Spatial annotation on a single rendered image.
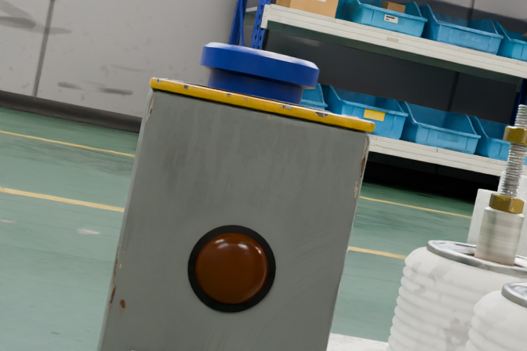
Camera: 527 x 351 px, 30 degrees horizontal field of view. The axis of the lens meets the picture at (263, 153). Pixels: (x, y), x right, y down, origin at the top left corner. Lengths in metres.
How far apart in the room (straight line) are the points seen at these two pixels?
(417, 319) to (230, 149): 0.26
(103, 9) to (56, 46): 0.33
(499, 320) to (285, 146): 0.16
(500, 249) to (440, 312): 0.05
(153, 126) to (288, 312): 0.07
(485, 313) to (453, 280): 0.09
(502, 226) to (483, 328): 0.13
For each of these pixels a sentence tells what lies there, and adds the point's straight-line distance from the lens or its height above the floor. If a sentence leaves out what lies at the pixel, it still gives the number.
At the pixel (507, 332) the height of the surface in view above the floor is 0.24.
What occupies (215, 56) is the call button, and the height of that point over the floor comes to 0.32.
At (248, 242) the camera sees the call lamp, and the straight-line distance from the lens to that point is 0.30.
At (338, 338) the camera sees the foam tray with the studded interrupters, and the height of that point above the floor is 0.18.
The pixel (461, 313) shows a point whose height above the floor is 0.23.
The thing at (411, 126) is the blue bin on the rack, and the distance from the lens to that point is 5.26.
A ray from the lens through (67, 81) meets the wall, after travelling 5.49.
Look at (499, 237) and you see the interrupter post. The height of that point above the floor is 0.27.
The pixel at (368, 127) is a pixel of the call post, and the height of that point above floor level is 0.31.
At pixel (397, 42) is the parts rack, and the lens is 5.08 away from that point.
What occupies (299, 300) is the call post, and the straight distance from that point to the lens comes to 0.31.
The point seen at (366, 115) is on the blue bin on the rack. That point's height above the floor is 0.35.
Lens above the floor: 0.31
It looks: 3 degrees down
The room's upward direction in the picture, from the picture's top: 12 degrees clockwise
